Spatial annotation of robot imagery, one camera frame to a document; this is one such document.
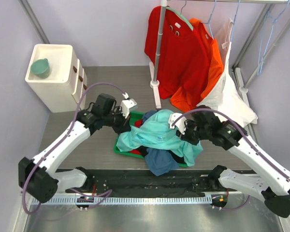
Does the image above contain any blue wire hanger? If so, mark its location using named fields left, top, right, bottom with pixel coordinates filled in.
left=202, top=0, right=218, bottom=39
left=230, top=0, right=241, bottom=42
left=256, top=0, right=290, bottom=76

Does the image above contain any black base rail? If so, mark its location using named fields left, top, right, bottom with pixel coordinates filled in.
left=75, top=169, right=227, bottom=198

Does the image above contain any dark blue t shirt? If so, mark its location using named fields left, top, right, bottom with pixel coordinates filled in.
left=145, top=148, right=180, bottom=176

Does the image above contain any hanging red t shirt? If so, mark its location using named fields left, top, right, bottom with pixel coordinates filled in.
left=144, top=5, right=211, bottom=100

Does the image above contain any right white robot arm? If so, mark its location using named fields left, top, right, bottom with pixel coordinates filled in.
left=168, top=106, right=290, bottom=218

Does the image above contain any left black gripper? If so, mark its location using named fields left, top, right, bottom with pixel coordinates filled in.
left=102, top=106, right=131, bottom=135

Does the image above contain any green plastic tray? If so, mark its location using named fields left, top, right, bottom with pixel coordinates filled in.
left=113, top=111, right=188, bottom=168

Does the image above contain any green plastic hanger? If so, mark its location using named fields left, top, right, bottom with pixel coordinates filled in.
left=161, top=0, right=194, bottom=31

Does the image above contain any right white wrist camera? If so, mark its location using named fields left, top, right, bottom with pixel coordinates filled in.
left=168, top=113, right=187, bottom=135

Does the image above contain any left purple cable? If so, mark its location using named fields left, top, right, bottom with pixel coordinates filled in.
left=21, top=82, right=130, bottom=215

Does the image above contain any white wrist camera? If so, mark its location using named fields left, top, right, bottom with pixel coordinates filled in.
left=168, top=113, right=187, bottom=135
left=120, top=92, right=137, bottom=119

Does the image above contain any hanging white tank top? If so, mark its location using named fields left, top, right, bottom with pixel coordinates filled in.
left=197, top=19, right=258, bottom=127

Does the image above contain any white slotted cable duct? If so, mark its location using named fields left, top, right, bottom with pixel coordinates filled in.
left=43, top=194, right=212, bottom=205

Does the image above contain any red t shirt in tray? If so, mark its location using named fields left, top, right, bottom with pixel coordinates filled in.
left=130, top=119, right=143, bottom=155

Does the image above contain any white clothes rack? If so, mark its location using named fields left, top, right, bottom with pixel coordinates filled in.
left=148, top=0, right=290, bottom=109

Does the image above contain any teal cup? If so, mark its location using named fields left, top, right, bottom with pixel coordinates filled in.
left=30, top=58, right=50, bottom=79

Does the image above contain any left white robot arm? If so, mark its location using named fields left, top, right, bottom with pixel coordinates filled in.
left=18, top=93, right=137, bottom=203

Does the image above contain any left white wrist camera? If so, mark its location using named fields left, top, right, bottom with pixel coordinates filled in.
left=120, top=92, right=137, bottom=119

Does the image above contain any light teal t shirt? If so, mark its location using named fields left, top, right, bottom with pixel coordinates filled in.
left=116, top=109, right=203, bottom=167

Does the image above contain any black t shirt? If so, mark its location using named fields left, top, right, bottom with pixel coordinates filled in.
left=136, top=146, right=186, bottom=164

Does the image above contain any hanging orange t shirt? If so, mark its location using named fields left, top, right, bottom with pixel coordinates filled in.
left=170, top=18, right=224, bottom=112

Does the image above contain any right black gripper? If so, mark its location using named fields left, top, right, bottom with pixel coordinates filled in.
left=176, top=119, right=210, bottom=145

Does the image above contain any white drawer cabinet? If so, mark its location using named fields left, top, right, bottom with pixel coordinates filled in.
left=25, top=44, right=87, bottom=113

